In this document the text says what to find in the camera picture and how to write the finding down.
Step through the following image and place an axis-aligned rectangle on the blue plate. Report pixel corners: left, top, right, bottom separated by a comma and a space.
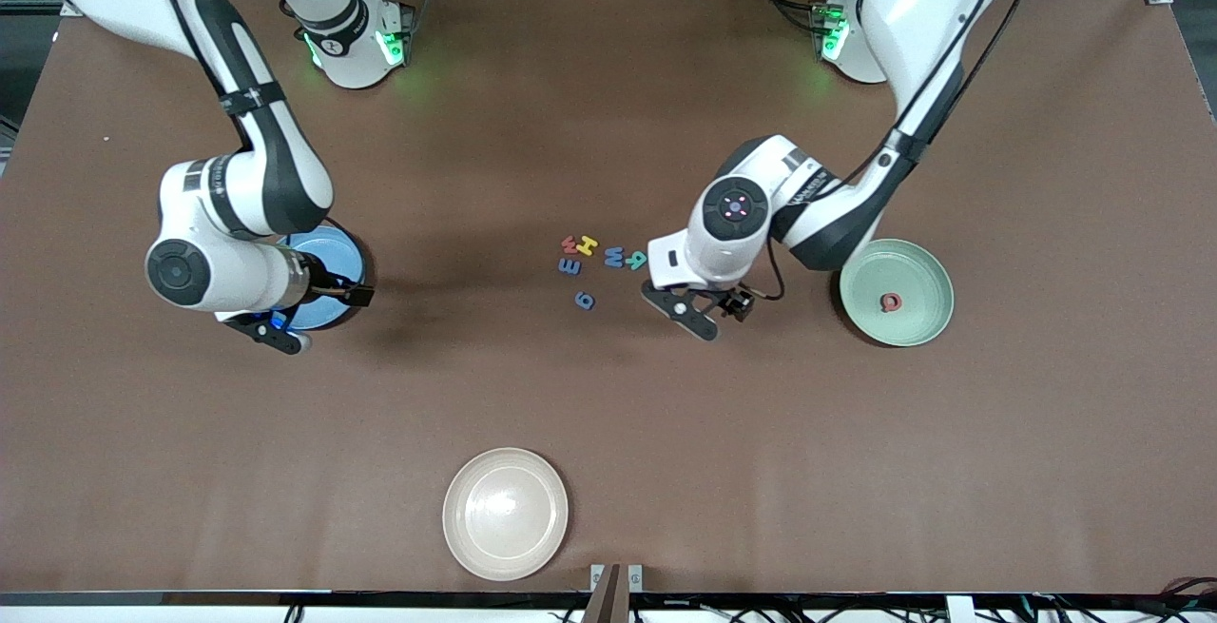
280, 225, 368, 331

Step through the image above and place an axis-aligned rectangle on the green plate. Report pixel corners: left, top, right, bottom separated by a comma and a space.
839, 239, 956, 348

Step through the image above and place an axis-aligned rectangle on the beige plate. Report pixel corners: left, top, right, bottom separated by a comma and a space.
442, 447, 570, 582

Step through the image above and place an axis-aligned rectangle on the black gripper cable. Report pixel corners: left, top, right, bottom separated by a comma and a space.
756, 0, 1042, 302
143, 0, 374, 296

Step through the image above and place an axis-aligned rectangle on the front camera mount bracket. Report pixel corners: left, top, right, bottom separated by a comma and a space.
582, 563, 645, 623

